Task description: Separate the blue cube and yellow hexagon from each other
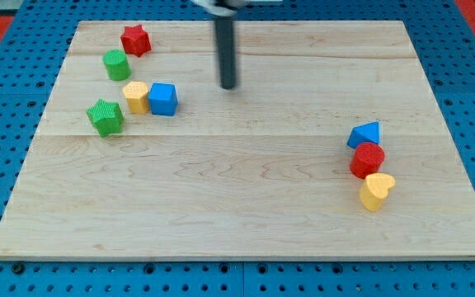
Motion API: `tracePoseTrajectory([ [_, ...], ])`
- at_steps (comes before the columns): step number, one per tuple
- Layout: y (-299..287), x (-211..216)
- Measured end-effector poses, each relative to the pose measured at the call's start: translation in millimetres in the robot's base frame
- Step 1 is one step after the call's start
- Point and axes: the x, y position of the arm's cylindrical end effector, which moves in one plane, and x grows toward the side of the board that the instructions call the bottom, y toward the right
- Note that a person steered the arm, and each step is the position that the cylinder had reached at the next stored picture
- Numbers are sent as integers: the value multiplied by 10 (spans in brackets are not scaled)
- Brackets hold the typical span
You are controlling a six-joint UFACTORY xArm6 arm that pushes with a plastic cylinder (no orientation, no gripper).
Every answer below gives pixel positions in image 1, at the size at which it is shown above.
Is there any light wooden board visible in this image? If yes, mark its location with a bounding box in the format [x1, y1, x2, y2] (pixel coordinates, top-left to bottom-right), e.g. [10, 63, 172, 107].
[0, 21, 475, 262]

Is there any red star block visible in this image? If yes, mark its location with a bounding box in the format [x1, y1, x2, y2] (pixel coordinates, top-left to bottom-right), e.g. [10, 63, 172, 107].
[120, 24, 152, 57]

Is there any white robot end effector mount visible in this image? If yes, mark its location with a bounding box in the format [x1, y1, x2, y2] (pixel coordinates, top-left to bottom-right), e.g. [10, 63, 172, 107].
[191, 0, 283, 17]

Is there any yellow heart block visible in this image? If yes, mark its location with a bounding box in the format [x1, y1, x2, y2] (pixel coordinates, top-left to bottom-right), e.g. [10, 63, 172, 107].
[359, 173, 396, 211]

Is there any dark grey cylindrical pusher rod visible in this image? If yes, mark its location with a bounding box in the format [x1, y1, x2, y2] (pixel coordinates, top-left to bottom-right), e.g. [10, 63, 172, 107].
[214, 16, 238, 90]

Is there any yellow hexagon block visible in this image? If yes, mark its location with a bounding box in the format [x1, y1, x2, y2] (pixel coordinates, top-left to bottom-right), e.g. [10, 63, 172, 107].
[122, 81, 149, 114]

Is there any green star block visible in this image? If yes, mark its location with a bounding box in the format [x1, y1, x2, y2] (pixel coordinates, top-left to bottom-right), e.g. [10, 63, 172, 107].
[86, 99, 124, 138]

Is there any red cylinder block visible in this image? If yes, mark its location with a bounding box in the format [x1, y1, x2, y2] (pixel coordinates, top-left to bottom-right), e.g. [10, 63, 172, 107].
[350, 142, 385, 179]

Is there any blue cube block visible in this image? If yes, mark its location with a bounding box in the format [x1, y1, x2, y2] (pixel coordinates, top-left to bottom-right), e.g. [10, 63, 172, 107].
[148, 82, 178, 116]

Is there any green cylinder block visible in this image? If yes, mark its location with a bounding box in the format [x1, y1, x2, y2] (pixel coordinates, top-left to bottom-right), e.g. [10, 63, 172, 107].
[102, 49, 131, 81]

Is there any blue triangle block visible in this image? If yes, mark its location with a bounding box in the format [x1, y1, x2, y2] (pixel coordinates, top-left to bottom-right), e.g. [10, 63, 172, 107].
[346, 121, 381, 149]

